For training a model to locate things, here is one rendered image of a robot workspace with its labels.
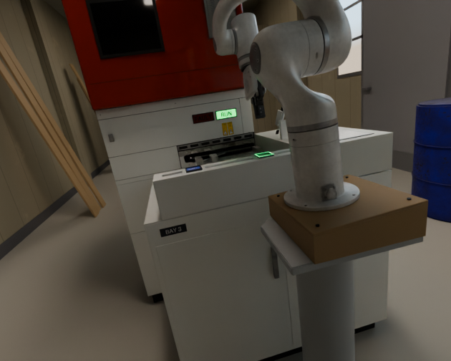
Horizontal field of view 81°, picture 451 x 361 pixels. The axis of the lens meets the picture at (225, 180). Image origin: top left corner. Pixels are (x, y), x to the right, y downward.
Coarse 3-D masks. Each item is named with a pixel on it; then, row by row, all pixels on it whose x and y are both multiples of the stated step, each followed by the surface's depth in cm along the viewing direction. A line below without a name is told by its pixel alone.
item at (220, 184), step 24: (216, 168) 89; (240, 168) 90; (264, 168) 92; (288, 168) 94; (168, 192) 87; (192, 192) 89; (216, 192) 91; (240, 192) 92; (264, 192) 94; (168, 216) 89
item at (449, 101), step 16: (416, 112) 218; (432, 112) 197; (448, 112) 188; (416, 128) 218; (432, 128) 199; (448, 128) 190; (416, 144) 220; (432, 144) 202; (448, 144) 193; (416, 160) 222; (432, 160) 205; (448, 160) 196; (416, 176) 224; (432, 176) 207; (448, 176) 198; (416, 192) 226; (432, 192) 210; (448, 192) 201; (432, 208) 213; (448, 208) 204
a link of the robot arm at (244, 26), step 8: (240, 16) 85; (248, 16) 85; (232, 24) 88; (240, 24) 85; (248, 24) 85; (256, 24) 87; (240, 32) 85; (248, 32) 85; (256, 32) 86; (240, 40) 85; (248, 40) 85; (240, 48) 86; (248, 48) 85; (240, 56) 87
